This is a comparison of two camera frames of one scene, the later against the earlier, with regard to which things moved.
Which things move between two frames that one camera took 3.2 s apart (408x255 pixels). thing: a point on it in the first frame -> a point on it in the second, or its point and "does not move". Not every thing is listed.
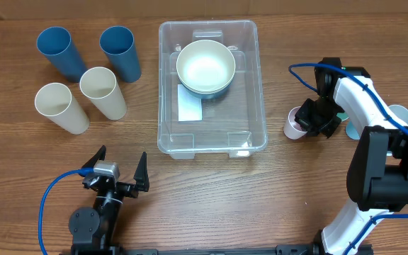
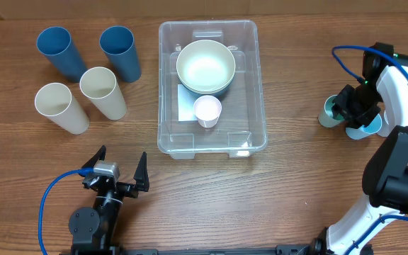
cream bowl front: x=205 y=65 does not move
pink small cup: x=291 y=128 -> x=207 y=110
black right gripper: x=304 y=117 -> x=343 y=105
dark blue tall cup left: x=56 y=44 does not move
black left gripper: x=141 y=176 does not move
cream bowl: x=206 y=92 does not move
